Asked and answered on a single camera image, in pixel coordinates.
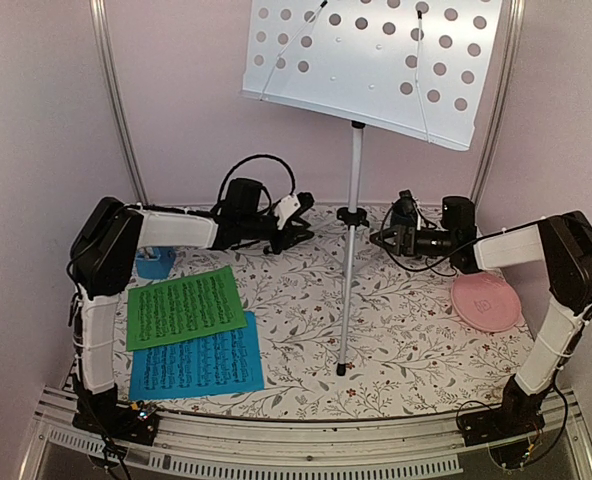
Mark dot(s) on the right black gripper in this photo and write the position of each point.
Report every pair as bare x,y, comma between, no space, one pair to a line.
406,236

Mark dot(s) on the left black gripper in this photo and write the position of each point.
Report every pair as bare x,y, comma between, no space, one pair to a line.
287,240

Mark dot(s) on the green sheet music page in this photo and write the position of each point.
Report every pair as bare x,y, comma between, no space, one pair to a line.
183,309

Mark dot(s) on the white perforated music stand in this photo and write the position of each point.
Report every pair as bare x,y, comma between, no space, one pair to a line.
417,68

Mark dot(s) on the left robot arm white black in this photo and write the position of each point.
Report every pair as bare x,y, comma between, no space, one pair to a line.
103,253

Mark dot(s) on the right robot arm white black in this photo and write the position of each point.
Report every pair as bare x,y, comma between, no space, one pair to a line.
563,243

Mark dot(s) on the dark blue mug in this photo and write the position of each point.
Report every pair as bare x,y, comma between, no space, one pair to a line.
399,216

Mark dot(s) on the pink plastic plate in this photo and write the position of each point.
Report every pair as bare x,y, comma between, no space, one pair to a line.
486,302

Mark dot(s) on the blue metronome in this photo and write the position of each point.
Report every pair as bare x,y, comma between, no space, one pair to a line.
155,263

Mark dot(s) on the blue sheet music page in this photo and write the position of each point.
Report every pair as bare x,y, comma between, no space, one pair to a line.
220,364

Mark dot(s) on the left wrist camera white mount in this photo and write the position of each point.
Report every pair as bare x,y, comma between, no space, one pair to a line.
285,208

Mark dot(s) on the right aluminium frame post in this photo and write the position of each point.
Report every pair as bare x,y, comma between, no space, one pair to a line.
510,48

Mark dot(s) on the aluminium frame post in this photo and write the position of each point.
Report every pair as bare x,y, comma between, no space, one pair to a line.
103,42
510,48

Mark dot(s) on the front aluminium rail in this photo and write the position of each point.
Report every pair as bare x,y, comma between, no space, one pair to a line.
204,447

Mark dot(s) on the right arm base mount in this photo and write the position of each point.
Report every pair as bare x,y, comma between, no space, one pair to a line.
501,415

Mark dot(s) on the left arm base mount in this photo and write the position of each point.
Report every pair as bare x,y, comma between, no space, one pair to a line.
101,413

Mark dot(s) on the left aluminium frame post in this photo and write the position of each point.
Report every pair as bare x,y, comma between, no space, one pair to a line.
103,42

